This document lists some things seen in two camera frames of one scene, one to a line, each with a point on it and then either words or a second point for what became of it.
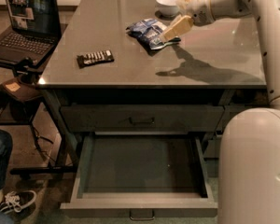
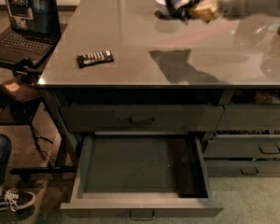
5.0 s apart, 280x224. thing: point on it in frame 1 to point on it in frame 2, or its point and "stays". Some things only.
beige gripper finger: x=178 y=26 to x=205 y=13
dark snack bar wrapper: x=95 y=58 stays
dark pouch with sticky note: x=21 y=90 stays
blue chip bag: x=149 y=31 to x=180 y=0
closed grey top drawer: x=101 y=119 stays
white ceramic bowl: x=168 y=5 stays
